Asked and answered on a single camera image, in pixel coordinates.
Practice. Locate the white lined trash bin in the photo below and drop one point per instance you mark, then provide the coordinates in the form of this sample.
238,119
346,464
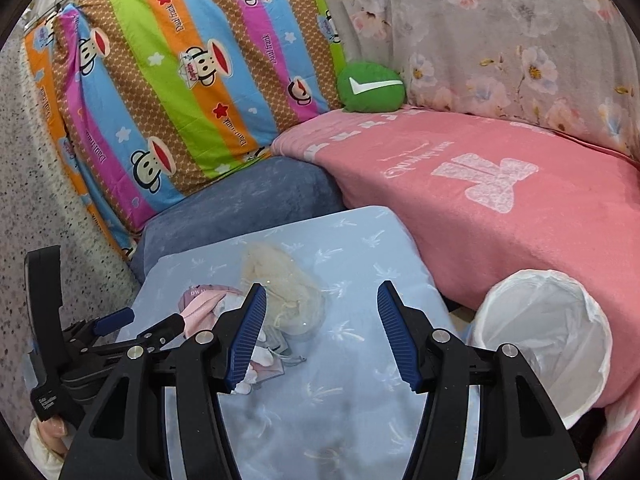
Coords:
540,320

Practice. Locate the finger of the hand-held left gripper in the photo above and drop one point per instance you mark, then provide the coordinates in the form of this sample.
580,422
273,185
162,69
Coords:
116,320
160,329

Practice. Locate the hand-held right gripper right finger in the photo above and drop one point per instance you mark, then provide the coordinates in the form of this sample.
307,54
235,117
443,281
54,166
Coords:
395,335

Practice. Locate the pink blanket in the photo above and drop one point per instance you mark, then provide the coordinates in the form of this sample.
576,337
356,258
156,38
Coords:
500,235

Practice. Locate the grey sock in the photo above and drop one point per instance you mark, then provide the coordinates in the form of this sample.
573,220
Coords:
277,342

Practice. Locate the green round cushion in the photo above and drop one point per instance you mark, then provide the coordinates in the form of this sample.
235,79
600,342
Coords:
370,95

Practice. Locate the light blue palm print pillow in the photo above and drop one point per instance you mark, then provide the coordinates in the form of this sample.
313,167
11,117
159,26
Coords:
350,260

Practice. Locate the person's left hand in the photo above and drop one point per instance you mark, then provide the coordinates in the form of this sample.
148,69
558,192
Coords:
54,432

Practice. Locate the blue-grey velvet cushion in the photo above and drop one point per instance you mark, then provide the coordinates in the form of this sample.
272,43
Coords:
240,195

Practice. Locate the pink white sock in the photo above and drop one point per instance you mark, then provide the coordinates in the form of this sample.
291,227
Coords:
200,305

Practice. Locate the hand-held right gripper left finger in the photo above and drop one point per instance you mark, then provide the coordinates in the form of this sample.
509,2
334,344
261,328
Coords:
247,340

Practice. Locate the colourful monkey-print pillow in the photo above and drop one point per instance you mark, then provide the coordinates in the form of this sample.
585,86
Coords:
175,60

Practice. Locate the grey floral cloth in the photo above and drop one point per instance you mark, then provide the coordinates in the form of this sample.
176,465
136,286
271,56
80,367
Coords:
500,20

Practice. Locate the white pink cloth piece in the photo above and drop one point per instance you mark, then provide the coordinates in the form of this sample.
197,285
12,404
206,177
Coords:
260,367

